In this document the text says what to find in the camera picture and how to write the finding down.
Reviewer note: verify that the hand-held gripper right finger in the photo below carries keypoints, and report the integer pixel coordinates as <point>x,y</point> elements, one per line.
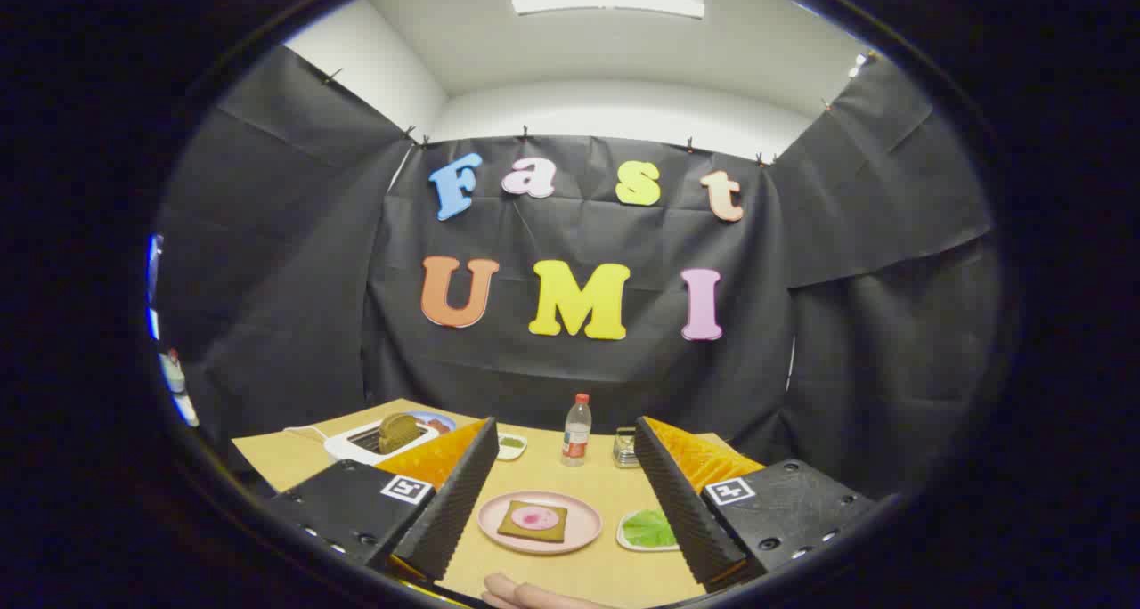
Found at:
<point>681,511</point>

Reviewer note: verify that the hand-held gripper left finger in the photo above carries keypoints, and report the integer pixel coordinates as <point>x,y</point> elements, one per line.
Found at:
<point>459,511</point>

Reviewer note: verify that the green lettuce leaf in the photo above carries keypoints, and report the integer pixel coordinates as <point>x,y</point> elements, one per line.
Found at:
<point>648,529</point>

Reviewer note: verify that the thick brown toast slice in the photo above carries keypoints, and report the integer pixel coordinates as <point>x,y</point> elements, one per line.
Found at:
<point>398,433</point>

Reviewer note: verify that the flat brown bread slice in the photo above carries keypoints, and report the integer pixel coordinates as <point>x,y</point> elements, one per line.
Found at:
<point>512,527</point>

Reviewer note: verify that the white square plate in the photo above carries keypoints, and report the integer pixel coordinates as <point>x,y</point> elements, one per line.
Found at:
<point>623,540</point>

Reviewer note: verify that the pink ham slice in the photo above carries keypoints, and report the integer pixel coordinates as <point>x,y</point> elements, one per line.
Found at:
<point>534,518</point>

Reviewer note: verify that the white divided condiment tray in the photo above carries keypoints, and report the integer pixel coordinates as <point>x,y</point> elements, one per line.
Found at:
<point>511,453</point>

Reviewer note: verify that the metal mesh utensil holder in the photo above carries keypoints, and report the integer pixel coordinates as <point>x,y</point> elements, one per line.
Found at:
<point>625,453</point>

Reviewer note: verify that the pink round plate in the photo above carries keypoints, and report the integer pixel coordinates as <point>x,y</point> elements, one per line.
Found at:
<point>583,524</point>

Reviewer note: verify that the blue round plate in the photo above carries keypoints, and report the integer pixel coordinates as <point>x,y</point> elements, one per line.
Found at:
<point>426,416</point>

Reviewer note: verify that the clear water bottle red cap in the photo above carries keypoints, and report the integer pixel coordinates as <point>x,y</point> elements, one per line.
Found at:
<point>576,435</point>

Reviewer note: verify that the white toaster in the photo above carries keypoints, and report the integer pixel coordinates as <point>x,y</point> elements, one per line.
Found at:
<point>343,449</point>

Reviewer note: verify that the black backdrop cloth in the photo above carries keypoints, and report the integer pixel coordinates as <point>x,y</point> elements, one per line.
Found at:
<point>579,377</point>

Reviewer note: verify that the small white bottle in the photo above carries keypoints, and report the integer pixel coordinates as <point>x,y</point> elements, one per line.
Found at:
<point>174,377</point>

